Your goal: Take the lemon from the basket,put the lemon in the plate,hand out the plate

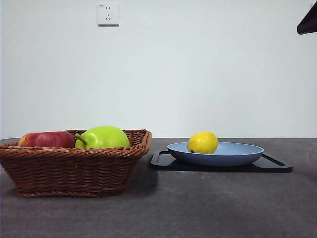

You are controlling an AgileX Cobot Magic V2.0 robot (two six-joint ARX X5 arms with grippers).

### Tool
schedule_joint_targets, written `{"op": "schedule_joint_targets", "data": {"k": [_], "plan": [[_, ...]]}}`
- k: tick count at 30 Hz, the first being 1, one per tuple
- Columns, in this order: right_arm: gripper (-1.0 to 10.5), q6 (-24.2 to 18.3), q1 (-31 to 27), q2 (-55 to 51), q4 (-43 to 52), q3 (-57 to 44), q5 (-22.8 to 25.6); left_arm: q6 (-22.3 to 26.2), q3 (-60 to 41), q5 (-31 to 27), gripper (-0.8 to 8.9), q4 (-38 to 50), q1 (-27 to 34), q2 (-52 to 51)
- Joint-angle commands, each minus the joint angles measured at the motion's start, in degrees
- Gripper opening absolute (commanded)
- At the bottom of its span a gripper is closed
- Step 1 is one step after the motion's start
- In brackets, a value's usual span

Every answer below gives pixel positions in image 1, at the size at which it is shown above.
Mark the yellow lemon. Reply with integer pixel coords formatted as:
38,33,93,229
187,131,219,155

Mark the blue round plate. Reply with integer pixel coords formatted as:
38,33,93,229
166,141,264,167

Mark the brown wicker basket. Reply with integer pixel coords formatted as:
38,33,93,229
0,128,152,198

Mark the black flat tray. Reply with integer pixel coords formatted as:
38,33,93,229
150,150,294,174

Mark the green apple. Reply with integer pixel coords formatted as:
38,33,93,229
74,125,131,149

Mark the red apple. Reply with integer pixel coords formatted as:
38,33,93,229
17,131,76,149

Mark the white wall socket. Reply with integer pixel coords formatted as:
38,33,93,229
97,2,120,27

